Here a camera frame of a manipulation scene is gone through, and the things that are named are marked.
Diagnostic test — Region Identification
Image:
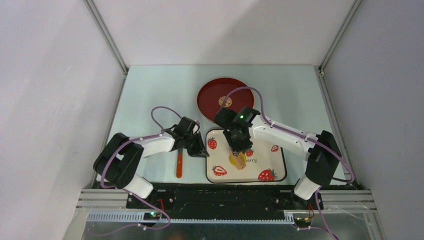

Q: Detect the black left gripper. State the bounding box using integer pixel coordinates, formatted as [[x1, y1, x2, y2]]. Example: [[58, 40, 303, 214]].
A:
[[183, 131, 209, 158]]

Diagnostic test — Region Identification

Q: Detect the yellow dough piece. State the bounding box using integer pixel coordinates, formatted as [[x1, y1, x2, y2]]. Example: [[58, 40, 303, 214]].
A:
[[229, 152, 248, 167]]

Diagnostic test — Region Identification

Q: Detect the wooden dough roller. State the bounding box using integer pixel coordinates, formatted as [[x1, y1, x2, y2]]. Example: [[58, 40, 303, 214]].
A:
[[228, 148, 248, 171]]

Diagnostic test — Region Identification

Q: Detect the white strawberry rectangular tray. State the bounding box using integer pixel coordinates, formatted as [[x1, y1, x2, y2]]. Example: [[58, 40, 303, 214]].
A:
[[206, 129, 287, 184]]

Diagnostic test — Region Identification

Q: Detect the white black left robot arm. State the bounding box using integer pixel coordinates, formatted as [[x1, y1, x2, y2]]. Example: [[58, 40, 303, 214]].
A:
[[93, 116, 209, 208]]

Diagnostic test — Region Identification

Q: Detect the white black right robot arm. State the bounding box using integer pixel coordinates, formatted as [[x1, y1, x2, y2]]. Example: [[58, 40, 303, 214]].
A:
[[214, 107, 342, 209]]

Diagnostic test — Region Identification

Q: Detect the red round tray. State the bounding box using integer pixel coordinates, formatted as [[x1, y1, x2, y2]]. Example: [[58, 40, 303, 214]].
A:
[[196, 77, 255, 122]]

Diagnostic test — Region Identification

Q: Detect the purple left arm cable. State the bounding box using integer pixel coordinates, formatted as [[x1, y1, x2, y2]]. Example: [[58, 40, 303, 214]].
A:
[[99, 105, 183, 232]]

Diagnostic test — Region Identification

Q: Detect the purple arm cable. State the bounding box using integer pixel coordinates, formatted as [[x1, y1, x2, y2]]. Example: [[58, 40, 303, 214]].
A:
[[99, 105, 183, 232], [221, 86, 356, 240]]

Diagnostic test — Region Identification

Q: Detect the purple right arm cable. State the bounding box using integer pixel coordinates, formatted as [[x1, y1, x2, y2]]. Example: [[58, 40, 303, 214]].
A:
[[221, 86, 356, 240]]

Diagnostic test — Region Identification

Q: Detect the aluminium frame rail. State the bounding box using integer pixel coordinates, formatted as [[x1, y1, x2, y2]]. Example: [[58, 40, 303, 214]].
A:
[[76, 189, 377, 225]]

